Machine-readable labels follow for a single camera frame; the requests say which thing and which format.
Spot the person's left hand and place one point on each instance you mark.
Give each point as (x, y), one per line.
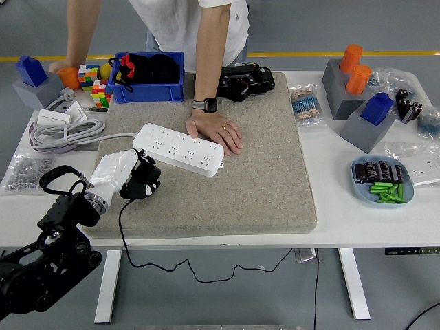
(213, 129)

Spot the person's right hand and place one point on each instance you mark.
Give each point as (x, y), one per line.
(55, 66)

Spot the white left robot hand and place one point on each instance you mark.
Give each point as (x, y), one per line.
(110, 168)

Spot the black plug adapter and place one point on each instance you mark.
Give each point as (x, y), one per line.
(149, 173)

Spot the white power strip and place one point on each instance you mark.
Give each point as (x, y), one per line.
(172, 148)

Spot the person's right forearm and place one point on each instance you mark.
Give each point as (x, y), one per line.
(80, 31)

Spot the person's left forearm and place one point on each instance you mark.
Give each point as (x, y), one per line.
(213, 51)

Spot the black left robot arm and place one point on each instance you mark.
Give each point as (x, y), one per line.
(51, 268)

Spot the grey power plug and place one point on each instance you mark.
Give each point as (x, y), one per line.
(67, 93)

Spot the orange plastic cup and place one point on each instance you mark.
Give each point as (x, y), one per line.
(70, 78)

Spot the black wrist watch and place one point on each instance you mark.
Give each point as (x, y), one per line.
(210, 104)

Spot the blue peg block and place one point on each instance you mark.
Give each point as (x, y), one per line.
(376, 110)
(31, 70)

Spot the multicolour puzzle cube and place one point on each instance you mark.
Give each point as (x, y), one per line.
(101, 94)
(87, 77)

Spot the yellow ball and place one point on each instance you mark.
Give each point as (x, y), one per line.
(106, 71)

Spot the small black stick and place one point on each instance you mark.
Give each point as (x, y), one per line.
(98, 110)

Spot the black machine housing part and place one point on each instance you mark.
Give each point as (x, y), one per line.
(254, 82)

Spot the grey-brown mat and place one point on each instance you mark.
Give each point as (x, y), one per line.
(223, 192)

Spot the blue plastic bin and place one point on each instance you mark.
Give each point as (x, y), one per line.
(148, 94)

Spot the black pouch red trim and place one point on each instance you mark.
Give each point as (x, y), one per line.
(161, 68)

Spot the bag of metal screws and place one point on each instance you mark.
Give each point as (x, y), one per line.
(24, 170)

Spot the bag of resistor strips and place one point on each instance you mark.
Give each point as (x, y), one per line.
(306, 106)

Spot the person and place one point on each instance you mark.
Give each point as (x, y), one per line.
(172, 27)

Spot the white table leg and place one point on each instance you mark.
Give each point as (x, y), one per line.
(354, 285)
(107, 288)

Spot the large grey block holder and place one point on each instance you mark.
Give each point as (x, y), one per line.
(340, 99)

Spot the orange cylinder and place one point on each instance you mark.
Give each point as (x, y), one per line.
(359, 79)
(351, 58)

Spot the grey box under table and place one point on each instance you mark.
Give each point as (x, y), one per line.
(304, 255)

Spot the light blue plate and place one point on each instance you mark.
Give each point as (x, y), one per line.
(361, 192)

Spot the green battery cell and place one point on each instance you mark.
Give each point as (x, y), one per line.
(394, 190)
(401, 192)
(385, 196)
(378, 189)
(381, 185)

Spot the clear plastic bag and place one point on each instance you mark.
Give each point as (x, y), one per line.
(388, 77)
(398, 149)

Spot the bag of black capacitors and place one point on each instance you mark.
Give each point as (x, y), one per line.
(407, 106)

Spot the bag of blue resistors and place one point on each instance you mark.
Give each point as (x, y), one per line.
(431, 122)

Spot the black table control panel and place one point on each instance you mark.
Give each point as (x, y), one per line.
(412, 251)

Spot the white wall switch plate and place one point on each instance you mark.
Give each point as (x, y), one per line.
(76, 111)
(53, 117)

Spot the white wall socket panel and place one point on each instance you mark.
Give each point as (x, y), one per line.
(424, 172)

